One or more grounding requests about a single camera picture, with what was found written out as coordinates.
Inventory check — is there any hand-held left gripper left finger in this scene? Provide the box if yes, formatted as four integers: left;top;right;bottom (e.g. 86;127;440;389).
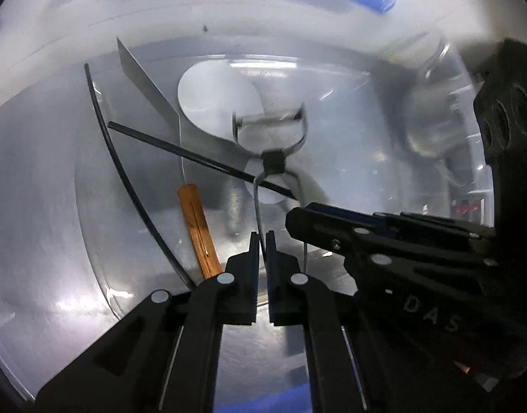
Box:
34;231;261;413

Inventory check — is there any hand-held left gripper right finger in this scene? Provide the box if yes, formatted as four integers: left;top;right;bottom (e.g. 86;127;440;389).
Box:
265;230;378;413

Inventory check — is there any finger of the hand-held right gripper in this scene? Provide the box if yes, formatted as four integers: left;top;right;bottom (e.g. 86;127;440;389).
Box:
305;202;497;242
285;207;498;278

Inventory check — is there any metal wire peeler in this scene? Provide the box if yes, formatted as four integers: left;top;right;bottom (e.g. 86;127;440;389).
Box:
231;102;310;274

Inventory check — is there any black chopstick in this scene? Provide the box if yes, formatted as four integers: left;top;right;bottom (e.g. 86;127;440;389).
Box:
107;121;299;201
83;63;198;290

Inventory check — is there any steel spatula with wooden handle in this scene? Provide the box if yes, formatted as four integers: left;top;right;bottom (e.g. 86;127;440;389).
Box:
116;36;256;280

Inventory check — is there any white ceramic spoon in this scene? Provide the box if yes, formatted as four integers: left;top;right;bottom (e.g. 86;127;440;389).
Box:
177;61;329;208

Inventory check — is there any clear plastic bin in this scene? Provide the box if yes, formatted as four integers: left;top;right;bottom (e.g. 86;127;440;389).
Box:
0;0;527;413

